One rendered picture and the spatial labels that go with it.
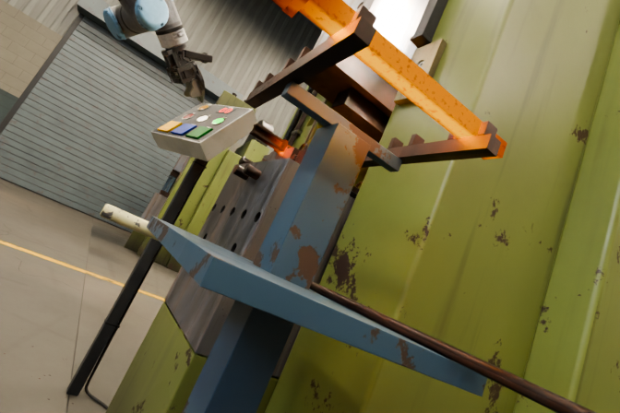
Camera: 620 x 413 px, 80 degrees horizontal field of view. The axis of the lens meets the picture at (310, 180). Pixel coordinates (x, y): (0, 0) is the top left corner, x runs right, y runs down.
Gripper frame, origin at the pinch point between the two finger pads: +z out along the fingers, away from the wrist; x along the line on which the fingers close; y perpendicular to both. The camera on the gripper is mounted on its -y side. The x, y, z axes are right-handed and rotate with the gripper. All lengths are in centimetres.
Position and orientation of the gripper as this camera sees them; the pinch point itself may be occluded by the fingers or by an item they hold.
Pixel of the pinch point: (202, 98)
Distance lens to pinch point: 145.5
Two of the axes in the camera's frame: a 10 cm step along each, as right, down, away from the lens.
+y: -5.9, 5.5, -5.9
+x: 7.8, 2.0, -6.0
